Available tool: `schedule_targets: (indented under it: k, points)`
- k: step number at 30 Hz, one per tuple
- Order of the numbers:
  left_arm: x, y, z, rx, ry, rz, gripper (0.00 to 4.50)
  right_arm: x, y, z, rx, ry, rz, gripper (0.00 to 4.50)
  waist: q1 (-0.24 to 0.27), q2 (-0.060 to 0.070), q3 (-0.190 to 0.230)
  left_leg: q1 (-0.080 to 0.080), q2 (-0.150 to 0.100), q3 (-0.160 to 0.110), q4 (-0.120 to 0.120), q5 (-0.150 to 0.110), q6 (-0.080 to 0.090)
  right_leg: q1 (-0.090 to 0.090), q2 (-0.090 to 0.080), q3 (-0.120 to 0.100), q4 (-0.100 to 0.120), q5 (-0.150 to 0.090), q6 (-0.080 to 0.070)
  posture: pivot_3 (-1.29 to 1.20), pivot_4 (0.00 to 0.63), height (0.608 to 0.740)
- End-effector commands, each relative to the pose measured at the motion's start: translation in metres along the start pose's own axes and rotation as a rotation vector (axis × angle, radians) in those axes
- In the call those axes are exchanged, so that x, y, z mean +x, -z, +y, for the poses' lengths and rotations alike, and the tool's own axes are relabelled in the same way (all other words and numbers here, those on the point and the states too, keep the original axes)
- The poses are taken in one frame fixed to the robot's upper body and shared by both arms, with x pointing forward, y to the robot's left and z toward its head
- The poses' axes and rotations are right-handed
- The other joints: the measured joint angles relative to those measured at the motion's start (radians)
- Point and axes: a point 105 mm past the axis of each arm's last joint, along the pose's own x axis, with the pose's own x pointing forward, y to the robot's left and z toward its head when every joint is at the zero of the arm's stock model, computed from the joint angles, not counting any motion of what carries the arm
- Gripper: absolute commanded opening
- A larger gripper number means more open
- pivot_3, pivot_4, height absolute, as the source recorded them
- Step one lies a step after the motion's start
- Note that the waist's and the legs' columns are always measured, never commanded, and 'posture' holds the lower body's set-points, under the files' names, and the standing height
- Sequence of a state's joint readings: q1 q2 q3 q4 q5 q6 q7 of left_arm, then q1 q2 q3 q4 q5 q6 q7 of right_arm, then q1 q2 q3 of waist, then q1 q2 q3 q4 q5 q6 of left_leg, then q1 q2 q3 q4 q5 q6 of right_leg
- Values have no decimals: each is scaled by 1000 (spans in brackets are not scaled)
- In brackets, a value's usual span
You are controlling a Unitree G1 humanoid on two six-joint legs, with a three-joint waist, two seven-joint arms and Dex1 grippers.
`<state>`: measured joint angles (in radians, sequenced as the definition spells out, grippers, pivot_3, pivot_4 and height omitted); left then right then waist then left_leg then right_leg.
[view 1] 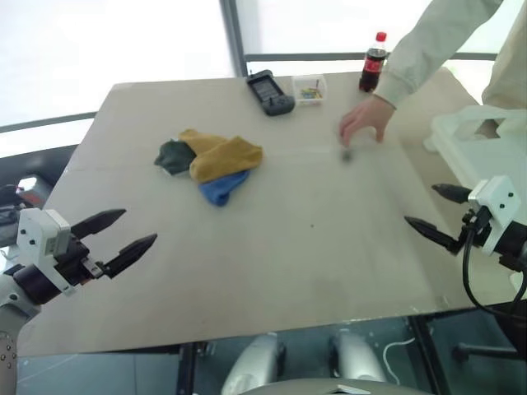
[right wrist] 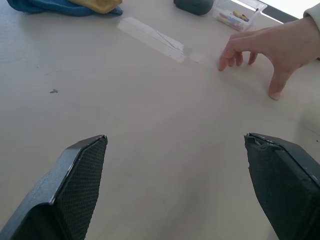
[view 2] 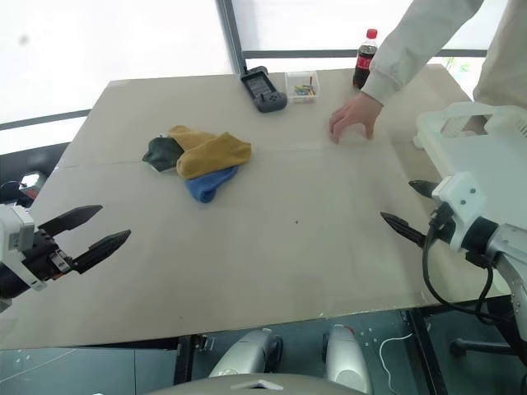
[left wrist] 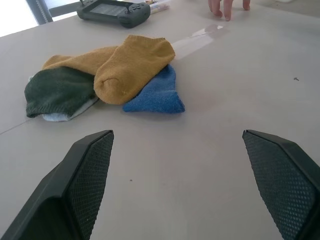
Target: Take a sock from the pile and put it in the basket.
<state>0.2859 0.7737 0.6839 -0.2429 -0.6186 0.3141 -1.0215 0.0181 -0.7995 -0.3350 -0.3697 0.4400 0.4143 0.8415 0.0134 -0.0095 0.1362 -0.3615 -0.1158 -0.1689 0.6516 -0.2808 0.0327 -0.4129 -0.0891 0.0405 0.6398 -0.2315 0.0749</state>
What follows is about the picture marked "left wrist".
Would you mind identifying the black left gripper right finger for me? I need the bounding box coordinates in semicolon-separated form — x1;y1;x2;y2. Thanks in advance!
241;129;320;240

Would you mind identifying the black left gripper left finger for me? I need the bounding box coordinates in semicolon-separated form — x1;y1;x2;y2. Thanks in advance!
0;129;115;240

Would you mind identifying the mustard yellow ankle sock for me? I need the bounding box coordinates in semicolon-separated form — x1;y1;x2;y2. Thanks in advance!
93;34;176;106
41;45;120;76

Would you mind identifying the bright blue ankle sock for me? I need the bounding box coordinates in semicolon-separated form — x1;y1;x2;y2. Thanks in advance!
122;63;187;115

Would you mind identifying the person's bare hand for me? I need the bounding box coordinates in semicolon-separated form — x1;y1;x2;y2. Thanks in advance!
207;0;251;22

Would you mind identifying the pale blue ankle sock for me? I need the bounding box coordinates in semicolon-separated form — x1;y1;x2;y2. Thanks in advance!
27;74;100;123

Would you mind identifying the dark green ankle sock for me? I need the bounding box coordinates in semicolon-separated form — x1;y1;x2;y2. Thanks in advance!
24;66;97;119

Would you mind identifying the dark grey handheld remote controller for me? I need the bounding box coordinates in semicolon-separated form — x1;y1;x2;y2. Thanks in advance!
76;0;152;29

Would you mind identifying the pack of coloured markers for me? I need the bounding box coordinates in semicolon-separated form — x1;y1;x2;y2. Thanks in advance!
146;0;171;15

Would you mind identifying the dark metal frame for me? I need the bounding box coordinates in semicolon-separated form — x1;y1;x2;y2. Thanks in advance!
36;0;81;26

